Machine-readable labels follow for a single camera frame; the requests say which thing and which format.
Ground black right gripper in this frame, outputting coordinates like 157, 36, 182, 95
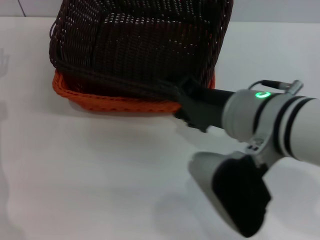
172, 76, 237, 134

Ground orange woven rectangular basket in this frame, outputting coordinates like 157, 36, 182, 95
51, 69, 216, 117

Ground dark brown woven rectangular basket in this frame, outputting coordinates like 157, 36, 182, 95
48, 0, 235, 101

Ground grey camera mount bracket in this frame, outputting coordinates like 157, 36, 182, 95
246, 134, 285, 173

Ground black cable with metal plug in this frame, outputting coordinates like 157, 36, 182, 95
247, 79, 305, 95

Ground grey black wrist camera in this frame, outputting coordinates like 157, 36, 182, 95
189, 151, 272, 238

